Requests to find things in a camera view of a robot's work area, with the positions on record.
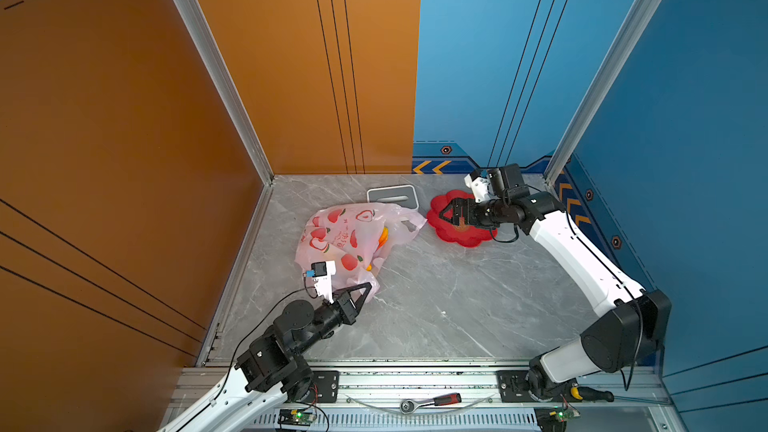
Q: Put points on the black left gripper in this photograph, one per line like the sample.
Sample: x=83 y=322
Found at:
x=344 y=306

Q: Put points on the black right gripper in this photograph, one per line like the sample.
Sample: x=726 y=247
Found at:
x=453 y=204

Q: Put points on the pink printed plastic bag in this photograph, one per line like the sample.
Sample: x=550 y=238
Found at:
x=358 y=237

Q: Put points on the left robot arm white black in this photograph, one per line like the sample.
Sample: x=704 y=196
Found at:
x=272 y=370

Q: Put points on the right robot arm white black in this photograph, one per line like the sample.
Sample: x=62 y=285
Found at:
x=631 y=321

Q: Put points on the red flower-shaped plate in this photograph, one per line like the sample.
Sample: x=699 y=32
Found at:
x=464 y=235

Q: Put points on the white grey tissue box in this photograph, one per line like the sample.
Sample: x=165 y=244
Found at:
x=402 y=195

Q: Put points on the left green circuit board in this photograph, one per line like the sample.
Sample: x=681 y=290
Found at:
x=296 y=419

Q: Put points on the green circuit board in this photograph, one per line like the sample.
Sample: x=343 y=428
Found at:
x=296 y=419
x=555 y=420

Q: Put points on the yellow black screwdriver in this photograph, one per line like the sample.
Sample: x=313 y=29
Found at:
x=588 y=394

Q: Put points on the right green circuit board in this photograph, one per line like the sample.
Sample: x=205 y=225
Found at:
x=555 y=420

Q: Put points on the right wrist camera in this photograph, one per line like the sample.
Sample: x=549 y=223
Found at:
x=479 y=186

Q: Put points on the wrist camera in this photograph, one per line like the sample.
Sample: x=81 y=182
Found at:
x=318 y=280
x=479 y=186

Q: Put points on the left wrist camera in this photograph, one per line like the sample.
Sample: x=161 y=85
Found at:
x=318 y=280

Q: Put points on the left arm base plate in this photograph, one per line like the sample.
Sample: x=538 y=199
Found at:
x=323 y=387

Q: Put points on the red handled ratchet wrench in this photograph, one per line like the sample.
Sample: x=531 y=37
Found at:
x=410 y=406

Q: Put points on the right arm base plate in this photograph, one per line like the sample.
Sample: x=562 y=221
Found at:
x=510 y=385

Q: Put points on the aluminium front rail frame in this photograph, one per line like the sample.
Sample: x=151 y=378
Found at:
x=370 y=394

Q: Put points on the right aluminium corner post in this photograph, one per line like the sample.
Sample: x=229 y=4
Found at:
x=631 y=30

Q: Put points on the aluminium corner post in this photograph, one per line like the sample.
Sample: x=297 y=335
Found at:
x=631 y=30
x=203 y=38

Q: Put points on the left aluminium corner post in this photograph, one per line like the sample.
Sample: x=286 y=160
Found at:
x=203 y=38

